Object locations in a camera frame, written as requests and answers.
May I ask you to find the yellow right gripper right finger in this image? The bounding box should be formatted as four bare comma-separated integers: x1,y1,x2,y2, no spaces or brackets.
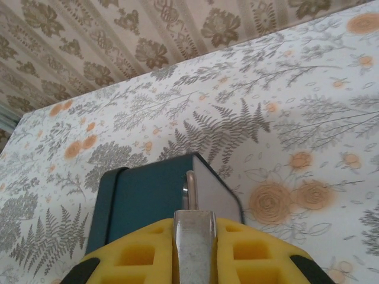
213,217,330,284

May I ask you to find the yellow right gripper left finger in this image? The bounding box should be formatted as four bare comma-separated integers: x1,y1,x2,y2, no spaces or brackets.
63,218,182,284

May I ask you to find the blue starry night tin box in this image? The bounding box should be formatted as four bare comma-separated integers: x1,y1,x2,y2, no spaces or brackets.
85,151,245,259

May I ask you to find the silver padlock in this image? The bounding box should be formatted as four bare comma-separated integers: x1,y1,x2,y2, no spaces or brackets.
172,170,219,284

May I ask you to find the floral patterned table cover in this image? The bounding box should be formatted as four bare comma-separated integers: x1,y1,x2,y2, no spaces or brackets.
0,0,379,284

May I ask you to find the aluminium frame post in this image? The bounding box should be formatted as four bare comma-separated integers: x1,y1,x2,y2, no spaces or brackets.
0,103,22,134

